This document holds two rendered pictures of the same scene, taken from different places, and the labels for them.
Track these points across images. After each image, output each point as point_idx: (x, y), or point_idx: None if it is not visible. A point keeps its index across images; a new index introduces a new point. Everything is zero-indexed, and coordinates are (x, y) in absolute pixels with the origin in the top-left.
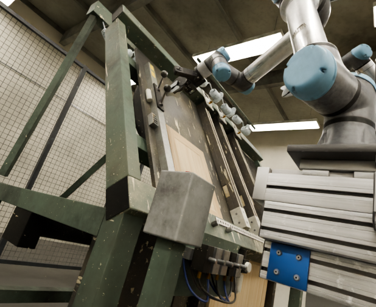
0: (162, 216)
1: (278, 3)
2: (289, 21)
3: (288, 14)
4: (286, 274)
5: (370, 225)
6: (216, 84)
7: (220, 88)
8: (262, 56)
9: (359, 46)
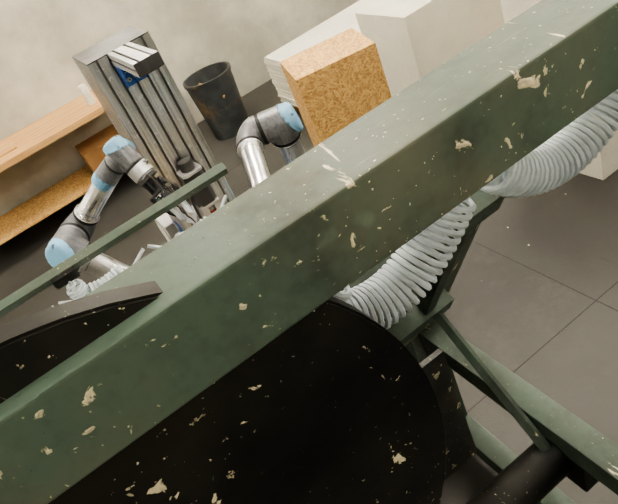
0: None
1: (296, 132)
2: (304, 153)
3: (301, 146)
4: None
5: None
6: (106, 249)
7: (79, 266)
8: (269, 173)
9: (133, 143)
